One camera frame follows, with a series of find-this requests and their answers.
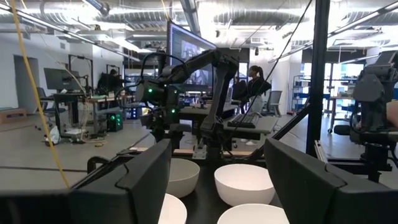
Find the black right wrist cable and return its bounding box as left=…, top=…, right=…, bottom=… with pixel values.
left=139, top=52, right=187, bottom=82

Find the black hanging cable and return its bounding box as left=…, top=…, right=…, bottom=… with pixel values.
left=228, top=0, right=313, bottom=141

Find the seated person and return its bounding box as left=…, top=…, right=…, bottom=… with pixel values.
left=97, top=68, right=127, bottom=96

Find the yellow cable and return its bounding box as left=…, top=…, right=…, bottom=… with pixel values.
left=9, top=0, right=71, bottom=189

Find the computer tower with green lights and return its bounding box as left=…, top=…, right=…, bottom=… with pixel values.
left=106, top=112, right=124, bottom=133

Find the grey office chair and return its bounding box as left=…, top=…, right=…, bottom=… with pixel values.
left=262, top=90, right=283, bottom=118

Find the large computer monitor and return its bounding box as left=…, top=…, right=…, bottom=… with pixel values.
left=167, top=20, right=218, bottom=91

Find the black bowl with white inside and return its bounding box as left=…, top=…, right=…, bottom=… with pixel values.
left=216, top=203, right=290, bottom=224

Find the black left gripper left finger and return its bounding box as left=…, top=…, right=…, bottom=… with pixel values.
left=70, top=139, right=172, bottom=224

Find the small computer monitor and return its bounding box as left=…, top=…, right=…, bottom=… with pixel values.
left=43, top=67, right=82, bottom=92

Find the standing person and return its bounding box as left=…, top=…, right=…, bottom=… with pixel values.
left=241, top=65, right=272, bottom=114

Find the blue storage shelf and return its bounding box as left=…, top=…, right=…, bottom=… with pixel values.
left=291, top=73, right=312, bottom=115

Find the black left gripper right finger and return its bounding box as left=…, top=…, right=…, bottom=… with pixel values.
left=263, top=138, right=398, bottom=224

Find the grey desk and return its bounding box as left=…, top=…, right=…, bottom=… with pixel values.
left=178, top=104, right=280, bottom=141

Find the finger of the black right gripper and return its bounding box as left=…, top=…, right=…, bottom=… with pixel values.
left=152, top=126, right=167, bottom=144
left=169, top=130, right=187, bottom=152

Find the single white plate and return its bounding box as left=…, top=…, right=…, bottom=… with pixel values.
left=157, top=193, right=188, bottom=224

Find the black keyboard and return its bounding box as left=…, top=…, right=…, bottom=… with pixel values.
left=226, top=113, right=261, bottom=129

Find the wood-topped standing desk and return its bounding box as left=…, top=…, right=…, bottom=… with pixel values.
left=52, top=91, right=134, bottom=139

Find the black office chair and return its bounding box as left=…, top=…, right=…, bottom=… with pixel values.
left=36, top=86, right=67, bottom=127

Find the white plastic bag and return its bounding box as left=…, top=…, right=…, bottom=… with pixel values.
left=44, top=125, right=62, bottom=146

